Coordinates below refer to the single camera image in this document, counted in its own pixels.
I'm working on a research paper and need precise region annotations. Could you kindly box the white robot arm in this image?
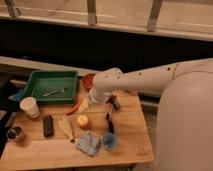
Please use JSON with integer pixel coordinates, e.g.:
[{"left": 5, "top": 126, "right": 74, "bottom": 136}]
[{"left": 83, "top": 58, "right": 213, "bottom": 171}]

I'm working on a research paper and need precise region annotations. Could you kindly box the blue measuring scoop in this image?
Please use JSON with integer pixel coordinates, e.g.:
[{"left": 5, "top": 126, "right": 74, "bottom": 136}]
[{"left": 102, "top": 133, "right": 117, "bottom": 150}]

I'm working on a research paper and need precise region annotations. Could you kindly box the bunch of dark grapes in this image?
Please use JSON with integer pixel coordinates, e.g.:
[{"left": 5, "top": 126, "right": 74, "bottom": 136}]
[{"left": 107, "top": 95, "right": 117, "bottom": 103}]

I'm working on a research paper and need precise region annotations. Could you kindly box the red bowl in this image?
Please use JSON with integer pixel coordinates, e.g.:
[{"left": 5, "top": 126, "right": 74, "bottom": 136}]
[{"left": 82, "top": 74, "right": 94, "bottom": 91}]

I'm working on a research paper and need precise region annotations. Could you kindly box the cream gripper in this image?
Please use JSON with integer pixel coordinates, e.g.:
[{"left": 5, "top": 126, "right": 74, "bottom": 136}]
[{"left": 77, "top": 88, "right": 108, "bottom": 113}]

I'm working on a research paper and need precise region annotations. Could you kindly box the white paper cup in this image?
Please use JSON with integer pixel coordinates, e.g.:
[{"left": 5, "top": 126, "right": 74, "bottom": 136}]
[{"left": 20, "top": 97, "right": 40, "bottom": 118}]

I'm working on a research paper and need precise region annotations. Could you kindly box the green plastic tray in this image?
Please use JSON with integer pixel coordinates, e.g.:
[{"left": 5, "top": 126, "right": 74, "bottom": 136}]
[{"left": 23, "top": 70, "right": 78, "bottom": 105}]

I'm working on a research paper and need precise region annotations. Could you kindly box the black rectangular remote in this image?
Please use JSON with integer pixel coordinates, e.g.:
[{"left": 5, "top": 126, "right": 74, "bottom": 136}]
[{"left": 43, "top": 115, "right": 54, "bottom": 137}]

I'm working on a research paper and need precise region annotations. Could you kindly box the small metal cup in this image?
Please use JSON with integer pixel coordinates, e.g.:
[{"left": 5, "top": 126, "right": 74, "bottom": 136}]
[{"left": 7, "top": 127, "right": 25, "bottom": 142}]

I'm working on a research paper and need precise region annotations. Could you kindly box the blue object at tray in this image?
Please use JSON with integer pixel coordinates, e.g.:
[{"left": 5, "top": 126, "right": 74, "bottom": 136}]
[{"left": 9, "top": 89, "right": 24, "bottom": 102}]

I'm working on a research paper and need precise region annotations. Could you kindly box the yellow banana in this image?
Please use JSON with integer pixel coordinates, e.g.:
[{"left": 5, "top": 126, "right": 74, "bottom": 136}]
[{"left": 58, "top": 117, "right": 75, "bottom": 143}]

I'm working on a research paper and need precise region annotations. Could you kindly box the crumpled blue cloth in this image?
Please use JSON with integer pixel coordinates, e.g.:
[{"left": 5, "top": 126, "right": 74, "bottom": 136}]
[{"left": 76, "top": 132, "right": 101, "bottom": 157}]

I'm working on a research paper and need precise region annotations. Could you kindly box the yellow red apple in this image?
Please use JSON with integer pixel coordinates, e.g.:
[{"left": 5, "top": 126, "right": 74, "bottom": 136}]
[{"left": 77, "top": 115, "right": 91, "bottom": 130}]

